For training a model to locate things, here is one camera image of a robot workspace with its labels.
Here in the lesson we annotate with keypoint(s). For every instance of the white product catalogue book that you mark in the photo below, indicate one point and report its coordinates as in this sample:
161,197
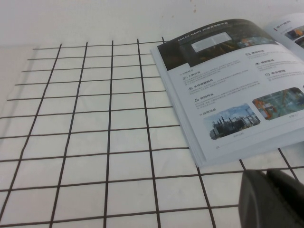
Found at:
225,83

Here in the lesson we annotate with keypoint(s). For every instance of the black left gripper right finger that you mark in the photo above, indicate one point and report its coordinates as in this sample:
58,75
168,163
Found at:
289,185

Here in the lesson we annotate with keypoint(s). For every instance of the white tablecloth with black grid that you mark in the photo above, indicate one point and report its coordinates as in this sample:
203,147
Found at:
83,142

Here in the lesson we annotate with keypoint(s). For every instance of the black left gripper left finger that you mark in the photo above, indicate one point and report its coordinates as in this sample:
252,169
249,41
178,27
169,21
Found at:
261,204

